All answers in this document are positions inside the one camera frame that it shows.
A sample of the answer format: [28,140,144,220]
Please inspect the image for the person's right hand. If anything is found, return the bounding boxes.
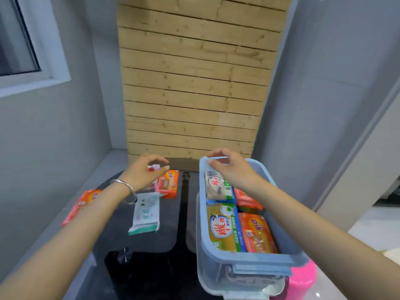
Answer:
[207,148,262,193]

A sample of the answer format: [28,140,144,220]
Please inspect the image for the person's left hand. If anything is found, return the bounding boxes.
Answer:
[120,154,170,193]

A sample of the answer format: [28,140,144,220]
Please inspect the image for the person's left forearm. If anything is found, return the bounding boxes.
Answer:
[0,177,138,300]

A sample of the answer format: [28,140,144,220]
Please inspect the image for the person's right forearm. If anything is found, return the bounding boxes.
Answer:
[247,180,400,300]

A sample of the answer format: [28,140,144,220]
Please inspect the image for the red white packet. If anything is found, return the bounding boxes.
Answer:
[146,164,162,191]

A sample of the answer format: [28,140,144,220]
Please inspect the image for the orange soap packet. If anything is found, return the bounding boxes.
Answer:
[61,189,104,227]
[156,170,180,199]
[233,187,264,211]
[238,212,279,254]

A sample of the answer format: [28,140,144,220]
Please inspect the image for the white green soap packet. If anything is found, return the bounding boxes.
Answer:
[205,169,235,202]

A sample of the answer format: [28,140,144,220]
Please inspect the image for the white green wipes packet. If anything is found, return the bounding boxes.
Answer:
[128,192,161,236]

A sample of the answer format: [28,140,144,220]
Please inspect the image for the yellow blue soap packet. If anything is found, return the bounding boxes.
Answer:
[206,201,248,253]

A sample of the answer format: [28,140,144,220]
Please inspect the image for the blue plastic basket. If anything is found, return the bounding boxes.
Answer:
[199,156,309,276]

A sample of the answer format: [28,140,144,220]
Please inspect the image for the wooden plank panel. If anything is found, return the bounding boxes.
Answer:
[116,0,293,160]

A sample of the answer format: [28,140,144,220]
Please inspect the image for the clear plastic storage box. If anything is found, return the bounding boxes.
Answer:
[196,192,292,300]

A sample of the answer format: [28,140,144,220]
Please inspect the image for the pink plastic stool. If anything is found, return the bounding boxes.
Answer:
[271,259,318,300]

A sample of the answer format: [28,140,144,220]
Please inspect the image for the white framed window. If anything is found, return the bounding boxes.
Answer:
[0,0,71,98]

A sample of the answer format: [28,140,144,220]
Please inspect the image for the silver bracelet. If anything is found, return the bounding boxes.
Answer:
[109,179,138,205]

